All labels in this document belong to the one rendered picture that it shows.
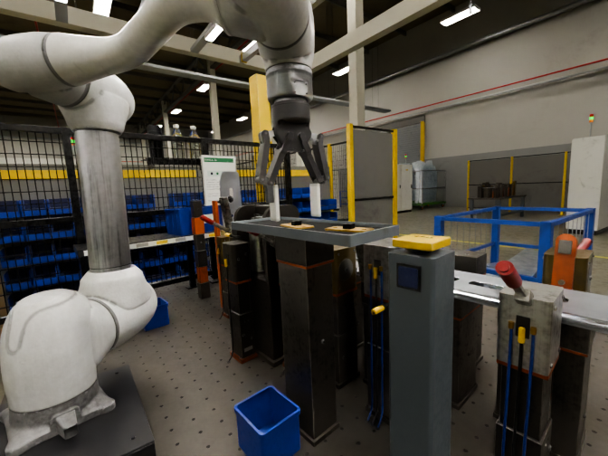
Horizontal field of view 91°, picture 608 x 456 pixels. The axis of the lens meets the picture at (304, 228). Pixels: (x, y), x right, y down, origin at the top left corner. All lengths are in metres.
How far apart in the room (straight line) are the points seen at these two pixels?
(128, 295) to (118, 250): 0.13
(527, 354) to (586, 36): 15.17
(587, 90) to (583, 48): 1.47
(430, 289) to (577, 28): 15.43
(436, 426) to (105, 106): 0.98
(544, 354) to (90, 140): 1.05
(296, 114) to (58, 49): 0.49
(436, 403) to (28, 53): 0.95
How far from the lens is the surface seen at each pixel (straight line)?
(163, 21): 0.60
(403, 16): 4.76
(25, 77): 0.89
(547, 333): 0.59
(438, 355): 0.49
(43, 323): 0.83
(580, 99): 15.12
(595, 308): 0.77
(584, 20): 15.79
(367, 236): 0.48
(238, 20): 0.51
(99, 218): 0.95
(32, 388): 0.86
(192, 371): 1.07
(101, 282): 0.95
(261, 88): 2.22
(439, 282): 0.45
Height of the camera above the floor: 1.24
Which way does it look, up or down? 8 degrees down
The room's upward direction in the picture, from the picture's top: 3 degrees counter-clockwise
